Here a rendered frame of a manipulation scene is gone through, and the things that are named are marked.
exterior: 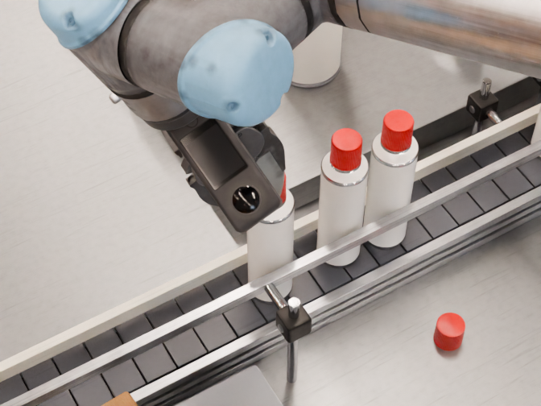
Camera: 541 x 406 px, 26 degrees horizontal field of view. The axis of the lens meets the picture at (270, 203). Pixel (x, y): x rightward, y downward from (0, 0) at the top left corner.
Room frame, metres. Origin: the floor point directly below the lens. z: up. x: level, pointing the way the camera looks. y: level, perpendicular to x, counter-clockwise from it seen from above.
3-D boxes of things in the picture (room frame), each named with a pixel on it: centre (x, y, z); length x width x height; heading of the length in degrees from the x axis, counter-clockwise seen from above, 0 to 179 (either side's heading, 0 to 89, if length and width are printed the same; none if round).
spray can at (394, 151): (0.82, -0.14, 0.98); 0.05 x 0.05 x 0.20
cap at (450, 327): (0.71, -0.21, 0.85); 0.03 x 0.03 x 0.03
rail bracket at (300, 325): (0.67, -0.01, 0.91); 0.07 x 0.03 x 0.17; 31
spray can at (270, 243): (0.75, 0.00, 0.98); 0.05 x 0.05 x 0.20
